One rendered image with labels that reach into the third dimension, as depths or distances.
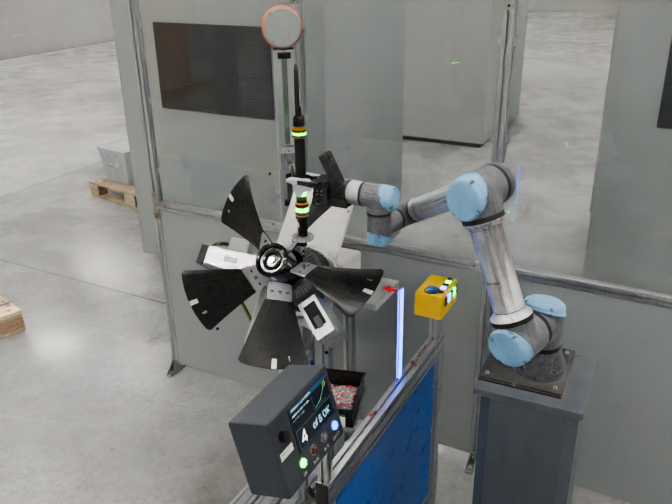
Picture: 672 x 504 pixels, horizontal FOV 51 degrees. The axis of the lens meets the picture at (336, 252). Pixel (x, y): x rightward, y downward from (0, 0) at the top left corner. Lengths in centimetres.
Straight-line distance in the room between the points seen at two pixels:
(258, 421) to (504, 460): 92
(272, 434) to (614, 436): 186
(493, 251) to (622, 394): 127
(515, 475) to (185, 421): 193
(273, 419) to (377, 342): 174
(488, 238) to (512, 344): 29
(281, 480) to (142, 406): 232
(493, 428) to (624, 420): 99
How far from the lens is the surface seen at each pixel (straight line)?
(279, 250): 235
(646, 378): 296
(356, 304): 222
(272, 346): 232
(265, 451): 158
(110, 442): 367
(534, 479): 226
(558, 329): 208
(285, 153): 281
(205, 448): 352
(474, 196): 183
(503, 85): 267
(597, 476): 326
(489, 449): 224
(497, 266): 190
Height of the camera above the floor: 219
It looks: 24 degrees down
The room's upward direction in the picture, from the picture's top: 1 degrees counter-clockwise
